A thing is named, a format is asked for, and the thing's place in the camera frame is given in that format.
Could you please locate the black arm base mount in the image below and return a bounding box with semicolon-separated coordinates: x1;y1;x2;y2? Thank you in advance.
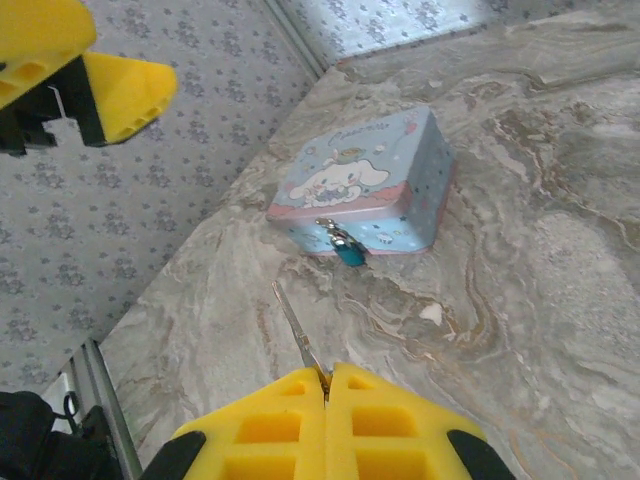
0;389;127;480

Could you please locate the silver metal key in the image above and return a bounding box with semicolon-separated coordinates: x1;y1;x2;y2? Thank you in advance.
271;279;334;397

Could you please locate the blue cartoon tin box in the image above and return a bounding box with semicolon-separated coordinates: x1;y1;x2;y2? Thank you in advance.
264;104;457;259

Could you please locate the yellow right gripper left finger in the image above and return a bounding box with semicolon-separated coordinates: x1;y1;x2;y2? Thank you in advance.
143;366;329;480

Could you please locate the silver key with blue head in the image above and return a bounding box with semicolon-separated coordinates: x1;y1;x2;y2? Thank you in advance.
329;230;370;269

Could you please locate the silver hasp latch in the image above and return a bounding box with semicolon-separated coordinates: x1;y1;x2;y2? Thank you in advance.
314;217;347;241

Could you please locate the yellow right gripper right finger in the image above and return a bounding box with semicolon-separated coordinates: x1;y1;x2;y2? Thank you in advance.
324;361;516;480

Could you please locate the aluminium frame rail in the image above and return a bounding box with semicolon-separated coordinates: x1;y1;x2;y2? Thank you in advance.
68;337;147;480

